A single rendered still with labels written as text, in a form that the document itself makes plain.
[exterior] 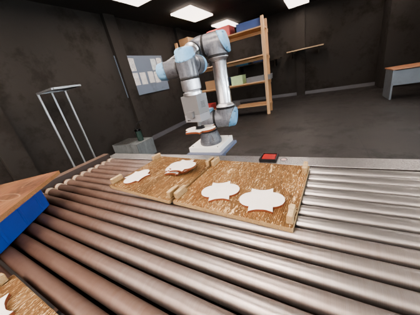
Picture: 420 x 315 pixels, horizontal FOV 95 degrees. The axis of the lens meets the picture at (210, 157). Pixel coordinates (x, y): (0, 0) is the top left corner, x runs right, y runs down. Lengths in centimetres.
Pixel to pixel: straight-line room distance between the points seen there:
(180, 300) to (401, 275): 42
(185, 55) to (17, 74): 389
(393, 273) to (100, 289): 61
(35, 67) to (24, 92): 47
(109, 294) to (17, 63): 422
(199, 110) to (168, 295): 58
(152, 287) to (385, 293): 45
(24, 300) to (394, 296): 75
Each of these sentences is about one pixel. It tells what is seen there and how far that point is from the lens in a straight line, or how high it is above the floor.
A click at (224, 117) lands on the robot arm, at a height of 108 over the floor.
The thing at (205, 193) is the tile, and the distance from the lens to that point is 70.
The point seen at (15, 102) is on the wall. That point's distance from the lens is 438.
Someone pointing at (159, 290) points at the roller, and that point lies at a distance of 52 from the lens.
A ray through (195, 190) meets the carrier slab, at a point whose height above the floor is 94.
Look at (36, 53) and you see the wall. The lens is 469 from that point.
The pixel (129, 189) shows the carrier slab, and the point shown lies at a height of 94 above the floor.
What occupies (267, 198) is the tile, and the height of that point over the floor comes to 94.
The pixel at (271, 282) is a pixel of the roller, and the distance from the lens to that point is 48.
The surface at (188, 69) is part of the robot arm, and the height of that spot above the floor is 136.
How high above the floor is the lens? 132
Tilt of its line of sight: 22 degrees down
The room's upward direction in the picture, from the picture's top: 12 degrees counter-clockwise
